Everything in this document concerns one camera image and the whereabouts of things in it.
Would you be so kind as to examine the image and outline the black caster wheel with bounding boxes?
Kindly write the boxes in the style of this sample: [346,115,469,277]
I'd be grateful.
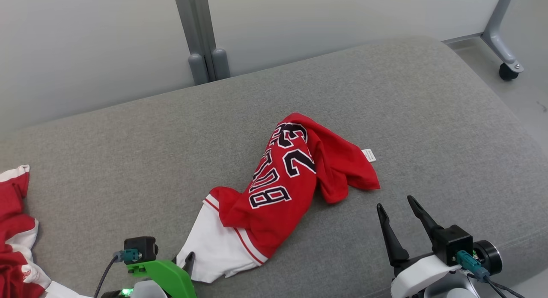
[499,63,520,81]

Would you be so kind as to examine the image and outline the grey partition foot leg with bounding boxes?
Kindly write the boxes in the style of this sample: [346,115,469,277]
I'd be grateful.
[482,0,524,74]

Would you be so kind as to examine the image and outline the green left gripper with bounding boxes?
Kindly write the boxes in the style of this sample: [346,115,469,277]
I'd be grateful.
[126,252,197,298]

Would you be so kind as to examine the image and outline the grey partition base rail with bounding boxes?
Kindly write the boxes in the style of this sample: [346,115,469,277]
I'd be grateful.
[442,33,484,45]

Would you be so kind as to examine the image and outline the right arm cable teal plug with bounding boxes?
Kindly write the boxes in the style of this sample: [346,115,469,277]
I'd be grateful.
[456,250,527,298]

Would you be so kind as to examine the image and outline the grey fabric sofa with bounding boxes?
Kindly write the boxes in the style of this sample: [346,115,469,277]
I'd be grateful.
[0,36,548,298]

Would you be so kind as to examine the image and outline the red Bulls basketball jersey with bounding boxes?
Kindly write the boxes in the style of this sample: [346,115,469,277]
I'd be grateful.
[177,113,381,284]

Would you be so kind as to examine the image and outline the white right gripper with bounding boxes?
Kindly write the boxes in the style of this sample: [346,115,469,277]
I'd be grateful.
[377,196,463,298]

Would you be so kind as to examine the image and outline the red shorts with white trim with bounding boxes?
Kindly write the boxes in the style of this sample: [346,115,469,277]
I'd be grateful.
[0,164,93,298]

